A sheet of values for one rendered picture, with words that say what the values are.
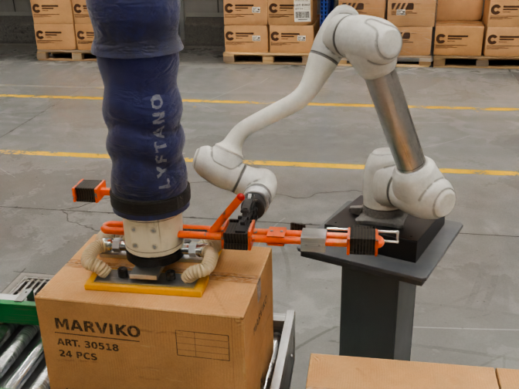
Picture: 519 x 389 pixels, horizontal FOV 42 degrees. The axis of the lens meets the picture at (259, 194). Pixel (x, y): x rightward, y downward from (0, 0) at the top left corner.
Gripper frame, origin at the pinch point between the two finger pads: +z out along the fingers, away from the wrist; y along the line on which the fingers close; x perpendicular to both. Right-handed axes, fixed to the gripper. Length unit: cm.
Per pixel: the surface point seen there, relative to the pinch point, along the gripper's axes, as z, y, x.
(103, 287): 15.3, 11.0, 37.2
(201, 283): 10.6, 10.7, 10.1
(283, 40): -712, 88, 82
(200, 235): 3.4, -0.5, 11.5
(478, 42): -706, 88, -163
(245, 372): 23.3, 30.1, -3.8
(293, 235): -0.7, 0.0, -14.4
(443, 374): -12, 54, -61
